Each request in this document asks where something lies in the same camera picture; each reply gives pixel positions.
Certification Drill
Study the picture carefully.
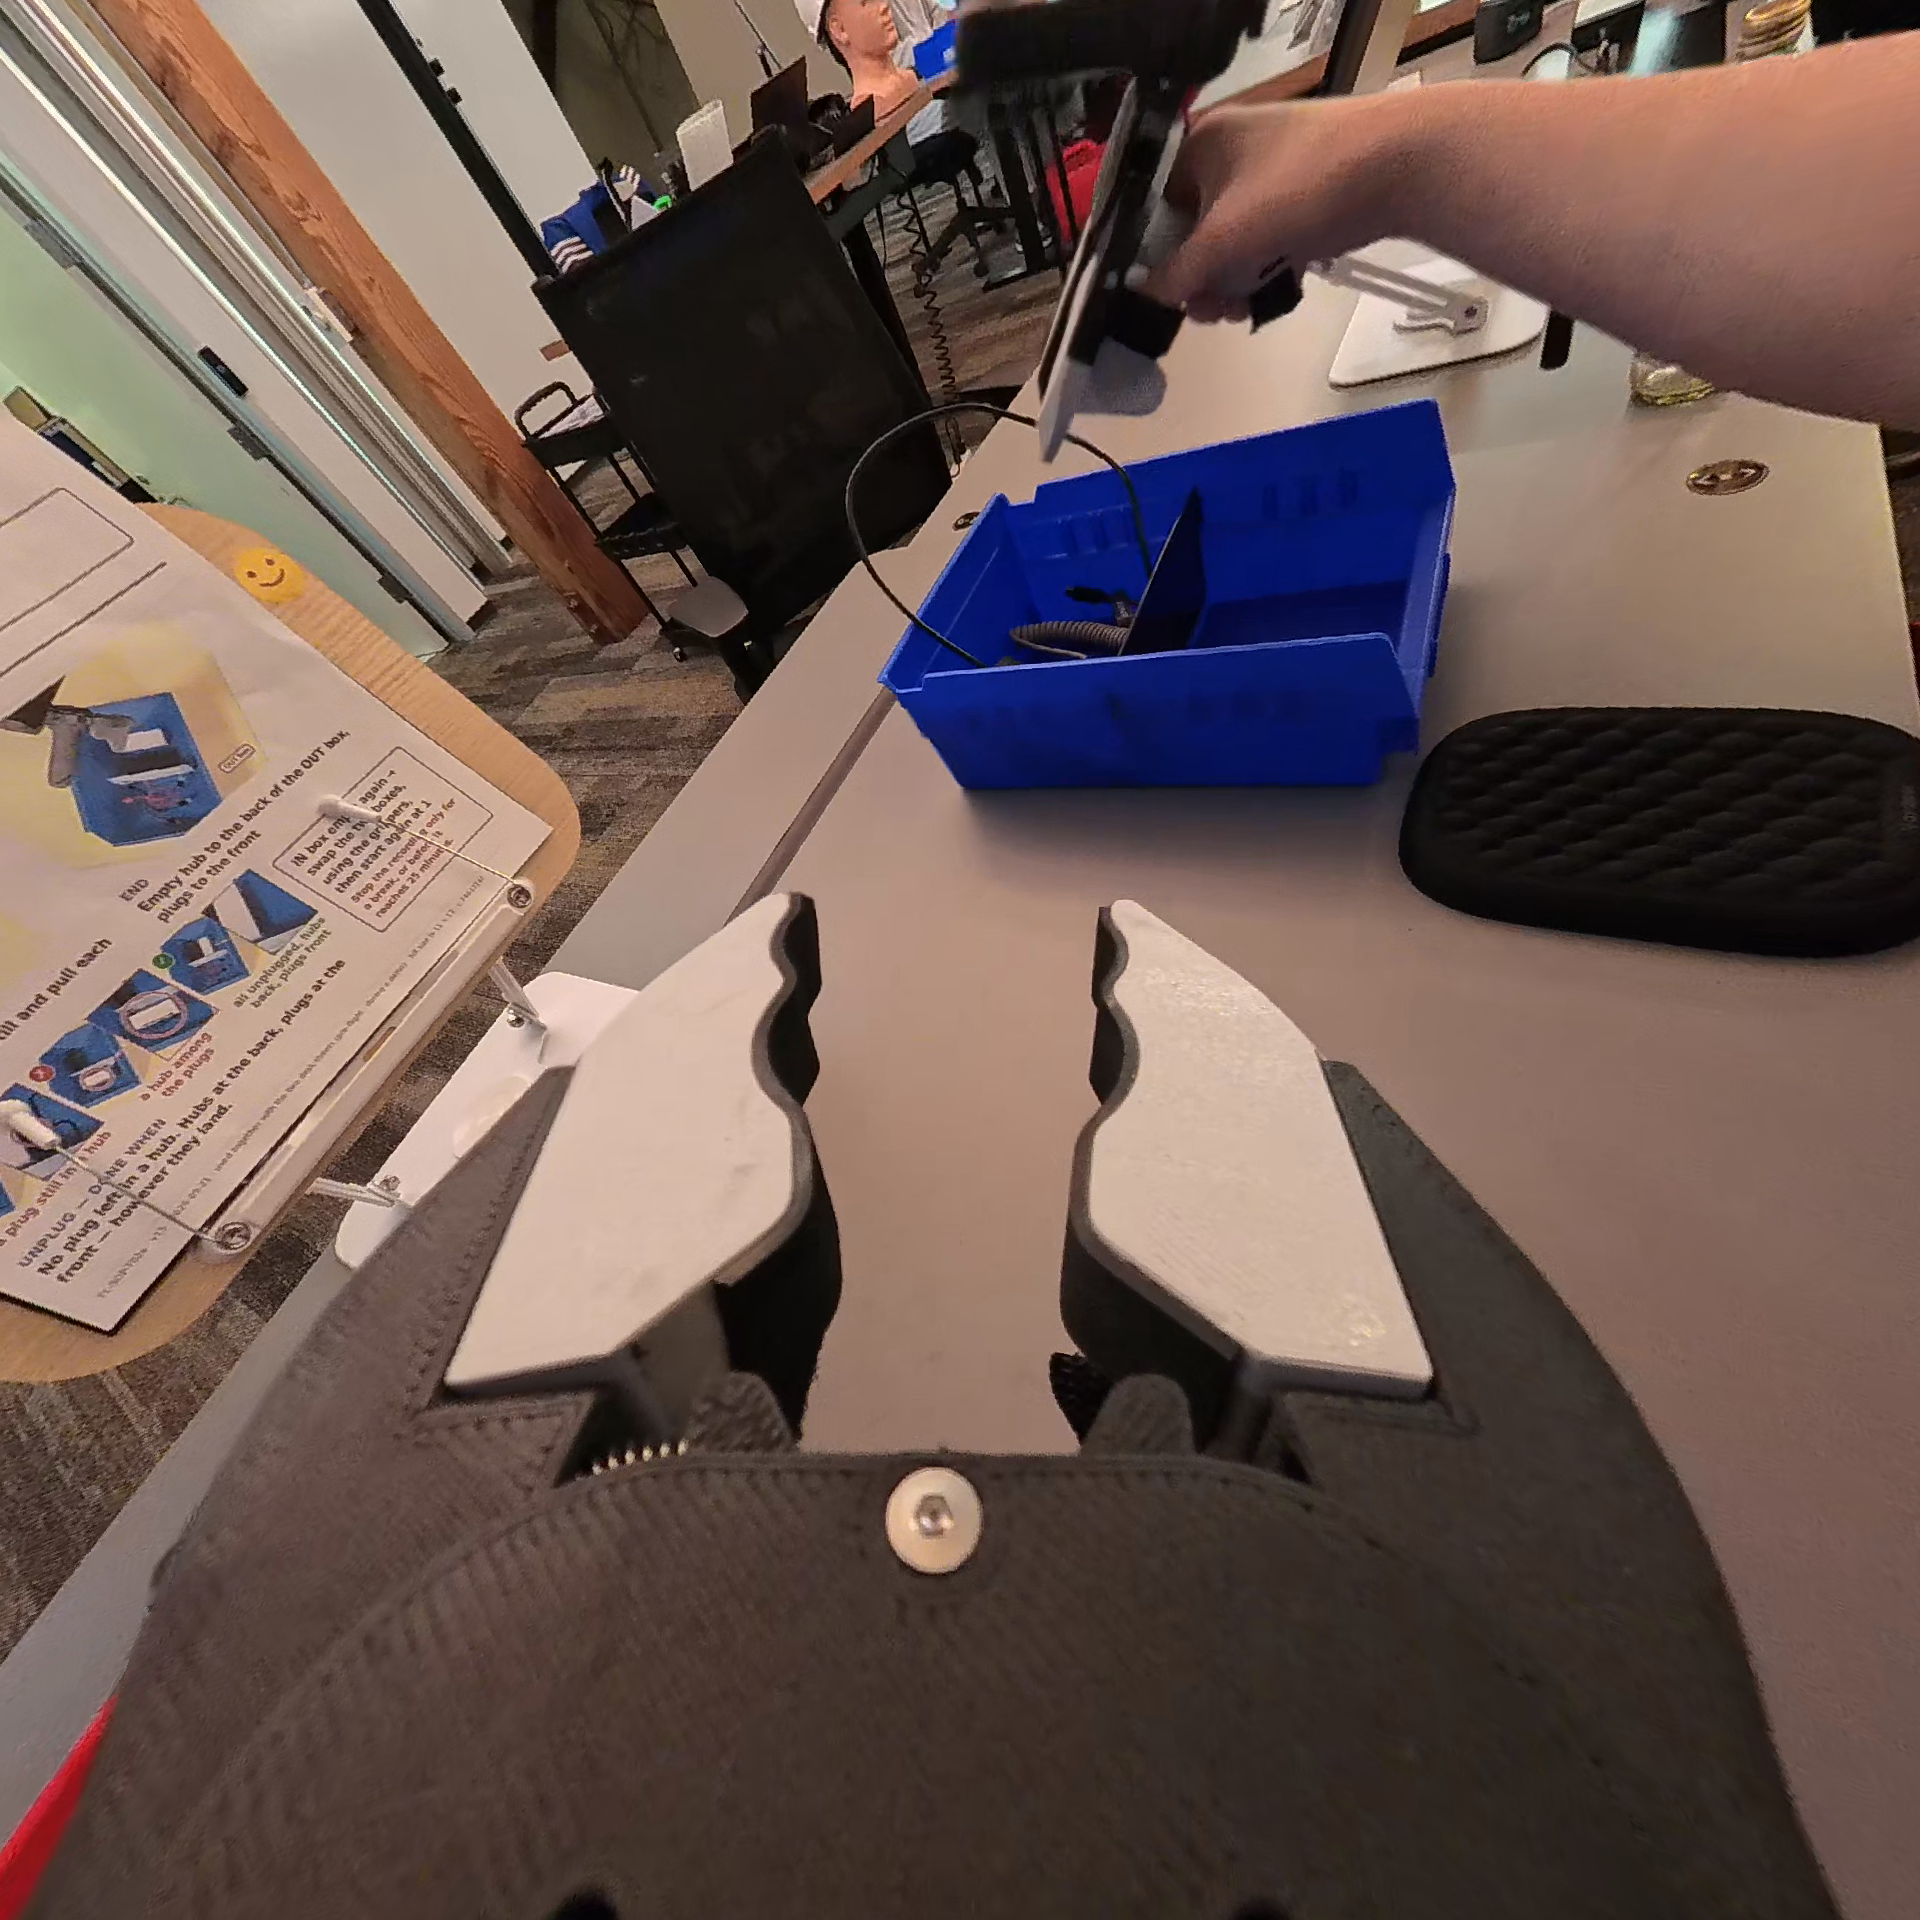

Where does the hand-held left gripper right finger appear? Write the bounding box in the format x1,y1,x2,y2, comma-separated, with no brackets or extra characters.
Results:
1053,900,1438,1452

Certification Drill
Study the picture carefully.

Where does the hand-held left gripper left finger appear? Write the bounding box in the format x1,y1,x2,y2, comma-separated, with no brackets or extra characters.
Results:
443,892,846,1452

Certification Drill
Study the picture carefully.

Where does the black usb cable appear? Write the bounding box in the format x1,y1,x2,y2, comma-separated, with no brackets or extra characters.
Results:
843,404,1160,671

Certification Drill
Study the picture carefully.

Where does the blue storage bin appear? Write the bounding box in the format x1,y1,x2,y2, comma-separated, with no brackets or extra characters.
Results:
880,398,1456,794

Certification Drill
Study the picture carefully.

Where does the red storage bin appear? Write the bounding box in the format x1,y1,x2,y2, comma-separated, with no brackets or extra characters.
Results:
0,1695,120,1882

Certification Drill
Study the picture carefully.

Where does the person's right forearm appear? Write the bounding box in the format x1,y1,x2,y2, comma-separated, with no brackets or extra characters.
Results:
1402,23,1920,433

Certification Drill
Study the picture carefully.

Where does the person's right hand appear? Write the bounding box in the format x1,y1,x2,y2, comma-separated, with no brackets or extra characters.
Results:
1143,90,1445,325

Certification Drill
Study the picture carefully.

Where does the white stand base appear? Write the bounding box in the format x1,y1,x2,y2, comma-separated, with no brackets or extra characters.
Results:
334,971,648,1271

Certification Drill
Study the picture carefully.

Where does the white laptop stand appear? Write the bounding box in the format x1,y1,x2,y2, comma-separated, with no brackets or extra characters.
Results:
1306,246,1570,388

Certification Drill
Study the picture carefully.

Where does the instruction sheet on stand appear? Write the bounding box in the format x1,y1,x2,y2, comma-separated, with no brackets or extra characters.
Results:
0,503,584,1382

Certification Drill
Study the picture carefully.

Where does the black quilted wrist rest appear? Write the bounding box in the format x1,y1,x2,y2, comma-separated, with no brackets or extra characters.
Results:
1398,708,1920,961

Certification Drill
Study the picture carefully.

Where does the black floor lamp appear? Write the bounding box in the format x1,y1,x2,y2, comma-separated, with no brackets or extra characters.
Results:
356,0,495,189

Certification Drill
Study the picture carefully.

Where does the wooden support column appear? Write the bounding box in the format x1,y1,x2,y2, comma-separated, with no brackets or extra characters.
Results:
83,0,651,646

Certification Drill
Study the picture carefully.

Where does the glass door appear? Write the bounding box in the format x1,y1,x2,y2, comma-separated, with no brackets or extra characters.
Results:
0,150,454,665

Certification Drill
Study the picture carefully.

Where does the black wire frame chair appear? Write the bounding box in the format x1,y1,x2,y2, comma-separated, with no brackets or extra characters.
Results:
515,381,710,665

